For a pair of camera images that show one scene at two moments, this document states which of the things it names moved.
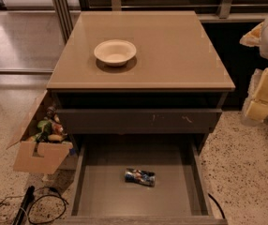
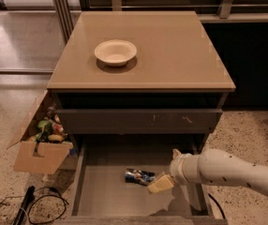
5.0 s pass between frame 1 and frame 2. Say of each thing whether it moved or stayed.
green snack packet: stayed
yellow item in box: stayed
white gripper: moved
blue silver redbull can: stayed
